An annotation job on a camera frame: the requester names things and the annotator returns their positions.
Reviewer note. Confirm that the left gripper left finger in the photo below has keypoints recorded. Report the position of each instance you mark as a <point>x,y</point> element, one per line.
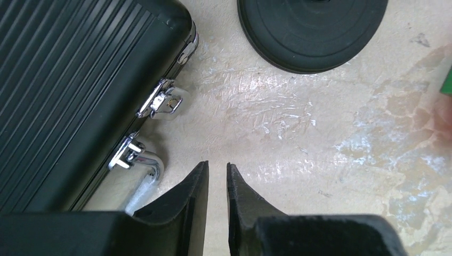
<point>173,224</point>

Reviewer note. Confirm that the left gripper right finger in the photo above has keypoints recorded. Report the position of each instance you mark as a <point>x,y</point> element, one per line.
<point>256,227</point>

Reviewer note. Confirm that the black poker chip case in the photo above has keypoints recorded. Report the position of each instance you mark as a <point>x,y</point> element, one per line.
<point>78,81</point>

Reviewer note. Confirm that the black microphone stand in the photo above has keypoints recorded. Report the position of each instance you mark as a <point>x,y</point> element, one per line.
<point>309,37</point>

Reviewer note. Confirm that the orange C-shaped track piece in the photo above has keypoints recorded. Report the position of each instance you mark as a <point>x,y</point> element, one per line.
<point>442,109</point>

